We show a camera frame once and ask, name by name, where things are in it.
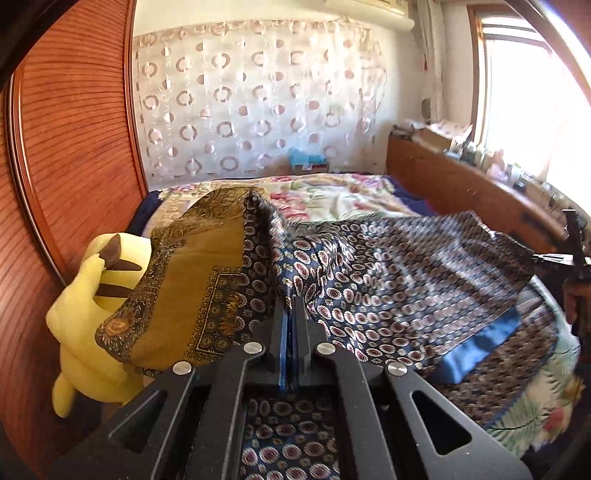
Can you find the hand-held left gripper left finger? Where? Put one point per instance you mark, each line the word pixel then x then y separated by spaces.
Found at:
pixel 282 341

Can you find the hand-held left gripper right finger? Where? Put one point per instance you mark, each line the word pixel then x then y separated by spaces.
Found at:
pixel 301 341

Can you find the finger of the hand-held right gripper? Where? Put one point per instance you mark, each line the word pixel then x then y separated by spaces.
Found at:
pixel 551 258
pixel 572 230

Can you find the navy patterned pajama top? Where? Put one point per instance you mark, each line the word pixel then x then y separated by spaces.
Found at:
pixel 369 277

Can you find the gold patterned pillow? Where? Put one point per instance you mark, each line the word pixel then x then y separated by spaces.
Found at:
pixel 184 277

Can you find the person's right hand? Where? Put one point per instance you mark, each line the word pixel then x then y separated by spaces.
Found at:
pixel 573 302

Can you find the white bottle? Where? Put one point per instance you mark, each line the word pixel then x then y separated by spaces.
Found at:
pixel 511 174

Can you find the long wooden cabinet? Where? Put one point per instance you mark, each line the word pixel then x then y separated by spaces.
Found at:
pixel 443 184

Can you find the wooden framed window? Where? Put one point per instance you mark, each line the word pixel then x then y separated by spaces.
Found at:
pixel 521 101

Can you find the leaf-print bed sheet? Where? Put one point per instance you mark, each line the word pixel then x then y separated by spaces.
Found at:
pixel 540 415

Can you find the navy blue bed sheet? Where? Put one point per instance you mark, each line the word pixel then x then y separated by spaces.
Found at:
pixel 413 198

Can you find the white floral cloth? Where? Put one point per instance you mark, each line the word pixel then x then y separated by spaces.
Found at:
pixel 450 128

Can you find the open cardboard box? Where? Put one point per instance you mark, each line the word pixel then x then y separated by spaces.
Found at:
pixel 429 138

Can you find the small cardboard box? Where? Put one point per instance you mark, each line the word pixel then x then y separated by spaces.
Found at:
pixel 316 168

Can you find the blue tissue pack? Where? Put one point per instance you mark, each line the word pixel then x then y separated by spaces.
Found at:
pixel 307 157

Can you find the yellow plush toy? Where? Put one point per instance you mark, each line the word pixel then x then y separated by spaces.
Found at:
pixel 87 337

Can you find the beige window drape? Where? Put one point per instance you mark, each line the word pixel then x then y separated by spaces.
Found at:
pixel 429 60

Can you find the sheer circle-patterned curtain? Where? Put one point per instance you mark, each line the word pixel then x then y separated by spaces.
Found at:
pixel 258 101

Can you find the oval wall mirror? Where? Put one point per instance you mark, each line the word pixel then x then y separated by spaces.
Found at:
pixel 425 109

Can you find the wall air conditioner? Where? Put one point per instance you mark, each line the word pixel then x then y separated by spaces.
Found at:
pixel 369 14

